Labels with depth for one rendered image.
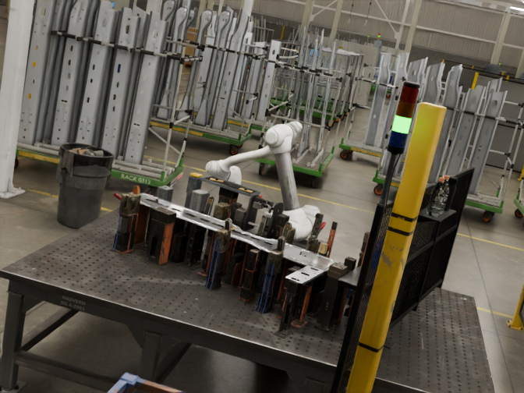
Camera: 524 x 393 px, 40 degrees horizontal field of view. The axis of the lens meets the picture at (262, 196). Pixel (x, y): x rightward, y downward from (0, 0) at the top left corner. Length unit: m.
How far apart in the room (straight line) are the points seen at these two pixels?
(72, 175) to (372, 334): 3.95
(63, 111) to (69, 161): 2.00
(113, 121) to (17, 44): 1.62
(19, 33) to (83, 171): 1.53
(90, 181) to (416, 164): 4.11
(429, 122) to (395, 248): 0.57
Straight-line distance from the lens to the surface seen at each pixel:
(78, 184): 6.71
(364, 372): 3.42
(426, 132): 3.12
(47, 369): 4.08
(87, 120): 8.50
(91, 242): 4.48
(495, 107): 11.16
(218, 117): 11.75
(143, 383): 2.55
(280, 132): 4.51
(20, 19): 7.33
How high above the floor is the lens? 2.21
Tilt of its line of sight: 14 degrees down
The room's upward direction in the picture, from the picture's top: 12 degrees clockwise
